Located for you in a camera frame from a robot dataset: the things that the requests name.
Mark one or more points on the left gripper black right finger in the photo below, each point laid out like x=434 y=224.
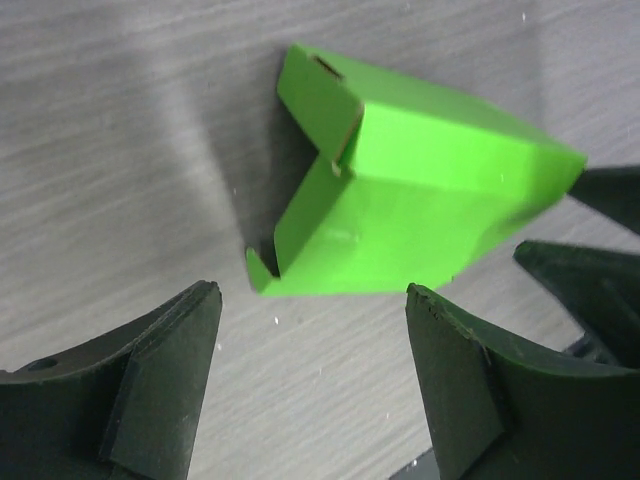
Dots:
x=499 y=406

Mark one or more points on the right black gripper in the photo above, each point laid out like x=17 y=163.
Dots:
x=599 y=288

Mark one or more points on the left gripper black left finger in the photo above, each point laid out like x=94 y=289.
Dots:
x=124 y=405

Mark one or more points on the green paper box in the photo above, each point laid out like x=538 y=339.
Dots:
x=413 y=181

